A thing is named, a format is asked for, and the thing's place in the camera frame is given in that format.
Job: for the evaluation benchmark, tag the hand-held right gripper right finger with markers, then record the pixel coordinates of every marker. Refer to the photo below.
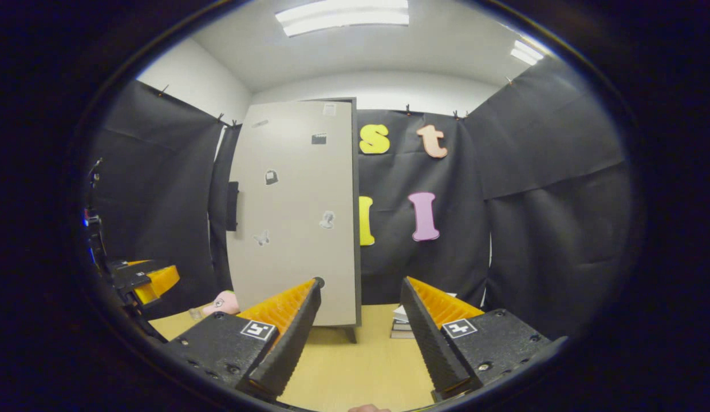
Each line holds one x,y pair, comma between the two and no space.
432,355

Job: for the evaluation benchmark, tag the ceiling light panel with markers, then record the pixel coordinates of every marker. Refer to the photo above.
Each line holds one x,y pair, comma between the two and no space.
527,52
343,16

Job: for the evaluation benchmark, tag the black backdrop cloth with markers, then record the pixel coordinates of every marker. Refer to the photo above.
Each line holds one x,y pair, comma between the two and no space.
532,229

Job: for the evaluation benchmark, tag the dark grey book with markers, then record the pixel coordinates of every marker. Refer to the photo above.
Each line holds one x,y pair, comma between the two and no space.
402,331

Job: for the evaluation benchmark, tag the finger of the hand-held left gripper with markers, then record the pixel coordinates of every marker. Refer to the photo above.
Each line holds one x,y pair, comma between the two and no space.
154,280

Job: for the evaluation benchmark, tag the beige cabinet door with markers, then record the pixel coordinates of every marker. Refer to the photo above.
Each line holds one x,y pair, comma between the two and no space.
298,200

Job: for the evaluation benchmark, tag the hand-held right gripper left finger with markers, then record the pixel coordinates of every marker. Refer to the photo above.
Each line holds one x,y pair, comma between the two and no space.
292,349

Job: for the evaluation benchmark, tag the pink plush toy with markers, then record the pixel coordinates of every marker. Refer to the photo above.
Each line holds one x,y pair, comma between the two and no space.
222,303

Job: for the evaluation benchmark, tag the clear plastic bottle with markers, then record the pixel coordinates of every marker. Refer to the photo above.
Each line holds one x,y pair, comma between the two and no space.
195,314

